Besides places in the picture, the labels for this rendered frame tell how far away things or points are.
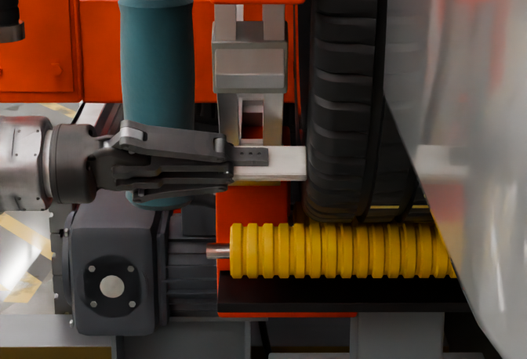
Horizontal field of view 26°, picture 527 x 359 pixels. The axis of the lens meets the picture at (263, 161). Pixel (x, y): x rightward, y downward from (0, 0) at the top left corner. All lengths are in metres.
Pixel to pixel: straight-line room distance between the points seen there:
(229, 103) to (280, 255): 0.21
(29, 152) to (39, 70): 0.69
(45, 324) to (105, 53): 0.49
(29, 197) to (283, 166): 0.23
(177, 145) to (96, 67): 0.71
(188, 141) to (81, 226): 0.57
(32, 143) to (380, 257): 0.38
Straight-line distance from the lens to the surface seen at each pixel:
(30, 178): 1.05
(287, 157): 1.07
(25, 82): 1.74
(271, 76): 0.99
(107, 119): 2.33
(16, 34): 1.09
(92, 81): 1.73
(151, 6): 1.33
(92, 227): 1.58
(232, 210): 1.25
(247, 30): 0.99
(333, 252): 1.18
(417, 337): 1.34
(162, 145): 1.03
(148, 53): 1.35
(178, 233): 1.63
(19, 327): 1.94
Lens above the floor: 0.98
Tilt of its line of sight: 18 degrees down
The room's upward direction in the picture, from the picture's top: straight up
